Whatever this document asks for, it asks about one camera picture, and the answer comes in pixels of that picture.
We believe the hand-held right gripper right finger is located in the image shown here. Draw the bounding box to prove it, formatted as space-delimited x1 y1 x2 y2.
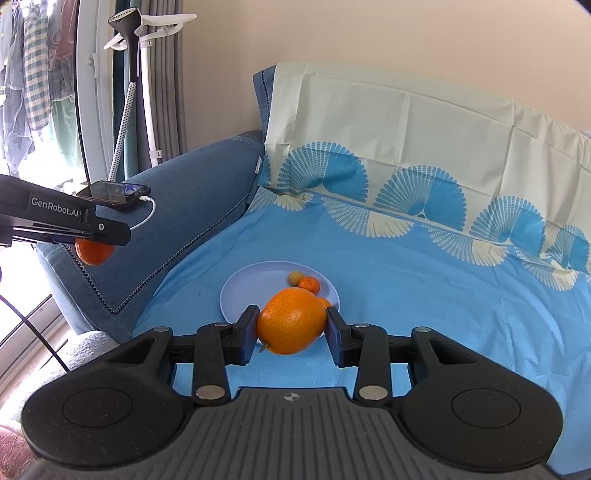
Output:
325 307 481 402

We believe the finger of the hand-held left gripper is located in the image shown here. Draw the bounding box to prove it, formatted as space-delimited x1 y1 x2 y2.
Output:
14 213 133 247

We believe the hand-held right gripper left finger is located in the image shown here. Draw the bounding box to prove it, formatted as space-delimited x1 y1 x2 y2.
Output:
111 305 260 401

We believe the round orange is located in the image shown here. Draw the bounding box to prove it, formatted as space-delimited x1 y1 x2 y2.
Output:
75 237 116 267

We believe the large orange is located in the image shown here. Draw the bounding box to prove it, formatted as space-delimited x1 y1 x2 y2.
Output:
256 287 328 356

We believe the light blue plate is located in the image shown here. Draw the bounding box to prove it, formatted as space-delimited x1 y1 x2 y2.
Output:
219 261 341 349

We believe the black smartphone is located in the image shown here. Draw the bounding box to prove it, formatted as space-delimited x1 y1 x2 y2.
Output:
76 181 152 212

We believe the blue and cream printed cloth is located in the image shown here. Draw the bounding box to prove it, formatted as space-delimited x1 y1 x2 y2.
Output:
131 62 591 478

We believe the grey hanging garment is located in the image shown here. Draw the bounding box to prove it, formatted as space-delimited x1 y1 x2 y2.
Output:
0 0 35 177

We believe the plaid hanging shirt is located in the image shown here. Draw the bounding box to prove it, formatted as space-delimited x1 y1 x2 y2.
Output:
23 0 57 133

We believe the white fluffy rug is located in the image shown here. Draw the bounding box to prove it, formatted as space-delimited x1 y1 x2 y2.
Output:
0 330 118 418

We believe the garment steamer stand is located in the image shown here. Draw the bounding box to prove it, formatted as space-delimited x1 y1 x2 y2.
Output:
104 14 199 168

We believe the grey curtain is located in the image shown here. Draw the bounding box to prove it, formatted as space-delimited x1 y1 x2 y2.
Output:
148 0 186 162

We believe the white charging cable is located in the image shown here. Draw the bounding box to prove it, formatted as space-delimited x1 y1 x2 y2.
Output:
129 196 156 232

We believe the white window frame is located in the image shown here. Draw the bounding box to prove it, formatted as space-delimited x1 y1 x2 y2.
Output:
76 0 116 185

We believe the black cable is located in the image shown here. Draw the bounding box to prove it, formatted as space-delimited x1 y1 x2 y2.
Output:
0 263 71 371

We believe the garment steamer with dotted hose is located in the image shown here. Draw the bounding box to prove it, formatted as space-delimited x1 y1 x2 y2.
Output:
107 11 145 184

